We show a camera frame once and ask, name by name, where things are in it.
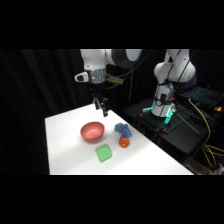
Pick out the pink bowl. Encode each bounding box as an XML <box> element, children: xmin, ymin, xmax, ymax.
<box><xmin>80</xmin><ymin>121</ymin><xmax>106</xmax><ymax>144</ymax></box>

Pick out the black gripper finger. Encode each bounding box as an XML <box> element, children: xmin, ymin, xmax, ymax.
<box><xmin>101</xmin><ymin>97</ymin><xmax>110</xmax><ymax>118</ymax></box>
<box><xmin>93</xmin><ymin>97</ymin><xmax>102</xmax><ymax>111</ymax></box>

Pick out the black robot stand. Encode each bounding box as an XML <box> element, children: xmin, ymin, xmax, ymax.
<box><xmin>122</xmin><ymin>97</ymin><xmax>224</xmax><ymax>165</ymax></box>

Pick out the green block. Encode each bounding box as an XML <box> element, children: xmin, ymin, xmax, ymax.
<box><xmin>94</xmin><ymin>143</ymin><xmax>114</xmax><ymax>164</ymax></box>

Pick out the wrist camera with orange cable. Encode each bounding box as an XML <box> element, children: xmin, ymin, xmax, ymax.
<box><xmin>106</xmin><ymin>75</ymin><xmax>125</xmax><ymax>87</ymax></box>

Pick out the blue crumpled cloth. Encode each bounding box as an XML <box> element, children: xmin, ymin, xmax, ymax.
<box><xmin>114</xmin><ymin>122</ymin><xmax>133</xmax><ymax>139</ymax></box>

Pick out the red ball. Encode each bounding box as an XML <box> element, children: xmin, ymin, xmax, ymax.
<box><xmin>118</xmin><ymin>135</ymin><xmax>131</xmax><ymax>149</ymax></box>

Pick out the yellow cable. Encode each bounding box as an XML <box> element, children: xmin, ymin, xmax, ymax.
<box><xmin>187</xmin><ymin>97</ymin><xmax>224</xmax><ymax>170</ymax></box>

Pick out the black laptop with lit keyboard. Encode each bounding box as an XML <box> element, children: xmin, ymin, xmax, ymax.
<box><xmin>177</xmin><ymin>85</ymin><xmax>224</xmax><ymax>108</ymax></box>

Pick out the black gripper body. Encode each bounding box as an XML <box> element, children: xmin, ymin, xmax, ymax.
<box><xmin>88</xmin><ymin>81</ymin><xmax>109</xmax><ymax>101</ymax></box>

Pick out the black curtain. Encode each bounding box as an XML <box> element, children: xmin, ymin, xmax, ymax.
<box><xmin>0</xmin><ymin>49</ymin><xmax>224</xmax><ymax>176</ymax></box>

